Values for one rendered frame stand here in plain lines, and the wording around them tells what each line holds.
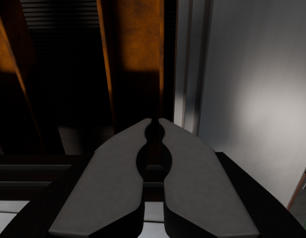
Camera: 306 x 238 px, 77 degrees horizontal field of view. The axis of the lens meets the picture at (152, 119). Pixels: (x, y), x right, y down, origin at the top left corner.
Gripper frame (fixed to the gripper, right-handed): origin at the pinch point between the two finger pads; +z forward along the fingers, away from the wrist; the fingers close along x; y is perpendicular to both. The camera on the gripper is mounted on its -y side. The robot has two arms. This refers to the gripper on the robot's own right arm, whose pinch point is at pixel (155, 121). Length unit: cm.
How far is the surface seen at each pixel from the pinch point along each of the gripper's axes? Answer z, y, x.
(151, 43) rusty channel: 19.4, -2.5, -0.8
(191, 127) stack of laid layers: 2.7, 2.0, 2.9
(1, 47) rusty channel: 19.5, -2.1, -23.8
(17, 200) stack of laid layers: 1.0, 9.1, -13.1
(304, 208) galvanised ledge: 19, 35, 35
